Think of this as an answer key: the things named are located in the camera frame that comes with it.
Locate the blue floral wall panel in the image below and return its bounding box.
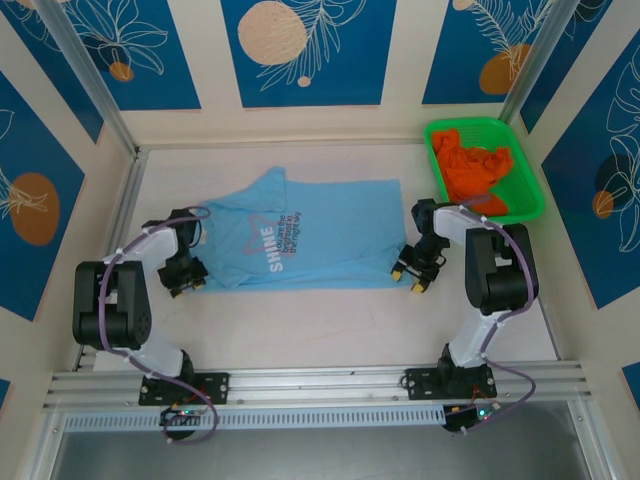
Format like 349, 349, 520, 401
49, 0, 202, 112
0, 72, 86, 322
422, 0, 556, 106
519, 0, 640, 136
0, 0, 105, 146
221, 0, 399, 109
541, 49, 640, 311

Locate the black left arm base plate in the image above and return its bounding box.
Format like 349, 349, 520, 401
138, 369, 231, 406

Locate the light blue printed t-shirt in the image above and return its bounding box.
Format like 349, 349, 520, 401
197, 167, 405, 292

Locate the grey slotted cable duct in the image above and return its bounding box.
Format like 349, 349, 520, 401
63, 405, 446, 432

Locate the aluminium frame post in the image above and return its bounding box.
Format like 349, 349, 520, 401
502, 0, 571, 129
37, 0, 140, 160

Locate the green plastic basket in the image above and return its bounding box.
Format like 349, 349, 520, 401
423, 117, 545, 221

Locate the orange t-shirt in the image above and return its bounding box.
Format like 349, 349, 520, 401
432, 128, 514, 217

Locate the aluminium mounting rail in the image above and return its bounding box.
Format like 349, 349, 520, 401
42, 362, 586, 411

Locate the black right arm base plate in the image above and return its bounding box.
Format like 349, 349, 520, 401
403, 366, 499, 401

